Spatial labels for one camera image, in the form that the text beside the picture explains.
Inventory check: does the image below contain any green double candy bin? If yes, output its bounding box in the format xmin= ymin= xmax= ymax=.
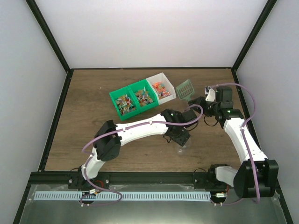
xmin=109 ymin=79 xmax=159 ymax=121

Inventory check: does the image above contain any light blue slotted strip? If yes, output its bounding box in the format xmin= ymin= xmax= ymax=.
xmin=34 ymin=191 xmax=211 ymax=202

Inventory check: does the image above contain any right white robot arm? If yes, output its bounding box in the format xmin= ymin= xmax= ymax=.
xmin=188 ymin=85 xmax=279 ymax=201

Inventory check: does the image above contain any clear plastic jar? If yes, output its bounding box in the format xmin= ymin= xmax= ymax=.
xmin=175 ymin=138 xmax=192 ymax=155

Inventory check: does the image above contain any green slotted scoop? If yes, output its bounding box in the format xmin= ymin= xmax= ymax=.
xmin=176 ymin=79 xmax=195 ymax=102

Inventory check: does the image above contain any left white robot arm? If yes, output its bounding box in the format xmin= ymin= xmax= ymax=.
xmin=69 ymin=109 xmax=202 ymax=189

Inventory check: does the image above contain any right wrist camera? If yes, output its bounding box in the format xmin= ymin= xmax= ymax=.
xmin=205 ymin=86 xmax=215 ymax=102

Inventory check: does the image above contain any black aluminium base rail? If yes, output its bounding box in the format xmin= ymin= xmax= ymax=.
xmin=28 ymin=171 xmax=227 ymax=190

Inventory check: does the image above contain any white candy bin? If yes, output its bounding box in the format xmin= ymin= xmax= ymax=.
xmin=146 ymin=72 xmax=176 ymax=105

